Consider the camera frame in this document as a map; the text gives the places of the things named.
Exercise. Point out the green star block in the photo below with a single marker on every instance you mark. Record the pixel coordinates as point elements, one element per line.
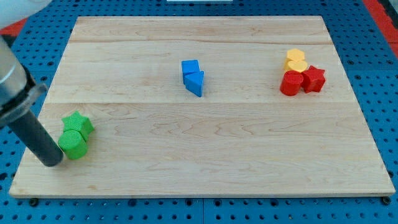
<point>80,123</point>

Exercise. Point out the blue cube block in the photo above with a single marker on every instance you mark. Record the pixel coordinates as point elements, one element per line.
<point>189,67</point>

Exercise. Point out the yellow heart block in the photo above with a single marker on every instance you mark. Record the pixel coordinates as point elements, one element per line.
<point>298,66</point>

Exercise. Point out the green cylinder block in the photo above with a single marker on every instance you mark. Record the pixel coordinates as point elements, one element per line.
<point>72,144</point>

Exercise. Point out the red star block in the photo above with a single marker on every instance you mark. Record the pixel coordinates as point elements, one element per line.
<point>313,79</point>

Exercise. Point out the blue triangle block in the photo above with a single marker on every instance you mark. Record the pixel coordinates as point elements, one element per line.
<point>194,83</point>

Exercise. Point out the red cylinder block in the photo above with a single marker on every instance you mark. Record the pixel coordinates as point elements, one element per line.
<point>291,83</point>

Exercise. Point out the light wooden board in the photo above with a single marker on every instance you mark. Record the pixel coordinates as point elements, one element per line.
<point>242,139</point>

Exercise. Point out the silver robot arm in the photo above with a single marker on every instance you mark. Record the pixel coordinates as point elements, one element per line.
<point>18,92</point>

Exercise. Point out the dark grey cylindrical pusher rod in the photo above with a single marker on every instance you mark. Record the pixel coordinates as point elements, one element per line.
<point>35,137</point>

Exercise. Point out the yellow hexagon block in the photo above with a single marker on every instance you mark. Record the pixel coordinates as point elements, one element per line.
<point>293,55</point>

